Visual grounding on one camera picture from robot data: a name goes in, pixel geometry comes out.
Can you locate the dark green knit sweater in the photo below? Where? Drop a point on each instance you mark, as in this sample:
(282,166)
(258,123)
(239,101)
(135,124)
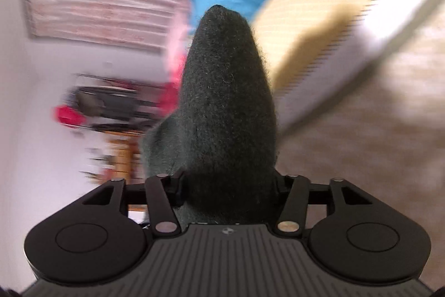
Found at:
(223,134)

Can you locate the cluttered rack with red clothes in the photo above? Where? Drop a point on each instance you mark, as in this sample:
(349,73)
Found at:
(115,105)

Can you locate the pink red blanket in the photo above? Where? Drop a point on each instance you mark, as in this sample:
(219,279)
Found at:
(179,39)

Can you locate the wooden chair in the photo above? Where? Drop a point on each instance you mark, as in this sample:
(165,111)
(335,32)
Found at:
(114,155)

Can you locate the yellow patterned bed sheet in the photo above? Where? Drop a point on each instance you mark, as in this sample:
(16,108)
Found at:
(313,48)

